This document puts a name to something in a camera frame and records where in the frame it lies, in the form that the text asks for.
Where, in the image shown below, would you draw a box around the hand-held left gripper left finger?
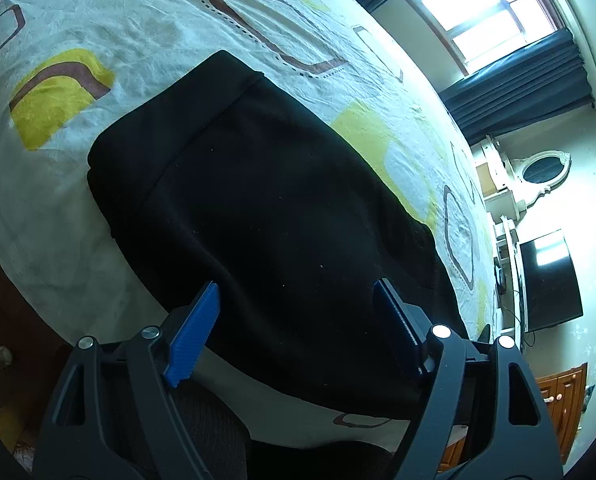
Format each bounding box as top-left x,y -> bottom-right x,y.
32,280 -> 221,480

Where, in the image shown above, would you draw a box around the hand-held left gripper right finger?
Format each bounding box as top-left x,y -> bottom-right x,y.
372,277 -> 564,480

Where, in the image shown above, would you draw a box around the black pants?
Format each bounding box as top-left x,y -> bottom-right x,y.
86,50 -> 471,420

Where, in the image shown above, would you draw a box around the dark cloth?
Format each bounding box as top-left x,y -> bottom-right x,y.
175,387 -> 393,480

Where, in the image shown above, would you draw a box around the black television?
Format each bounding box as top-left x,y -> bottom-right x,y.
518,230 -> 584,333

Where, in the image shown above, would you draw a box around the wooden cabinet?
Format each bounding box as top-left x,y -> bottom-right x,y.
438,362 -> 589,471

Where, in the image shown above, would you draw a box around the white vanity with oval mirror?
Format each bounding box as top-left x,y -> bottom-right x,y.
470,135 -> 571,221

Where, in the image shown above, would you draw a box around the white patterned bed sheet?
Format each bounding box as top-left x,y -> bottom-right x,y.
0,0 -> 496,448

